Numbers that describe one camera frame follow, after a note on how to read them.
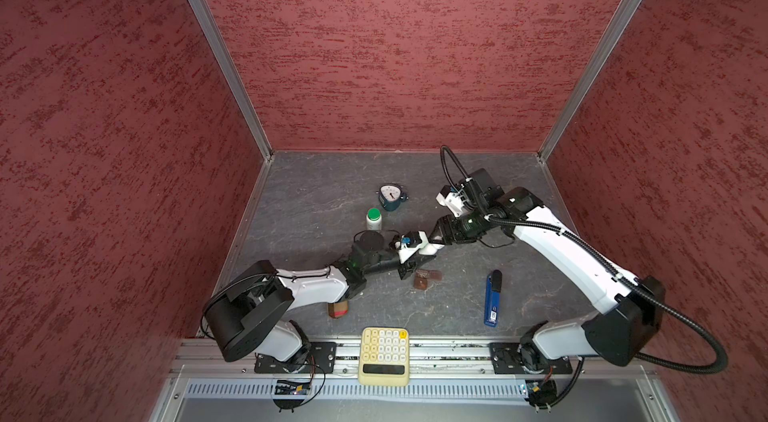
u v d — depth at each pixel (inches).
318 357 29.3
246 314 17.0
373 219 35.7
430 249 29.1
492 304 31.8
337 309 31.5
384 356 28.6
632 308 15.6
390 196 40.5
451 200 28.2
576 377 27.9
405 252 26.7
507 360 29.1
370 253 24.7
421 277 34.4
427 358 29.8
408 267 27.9
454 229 25.8
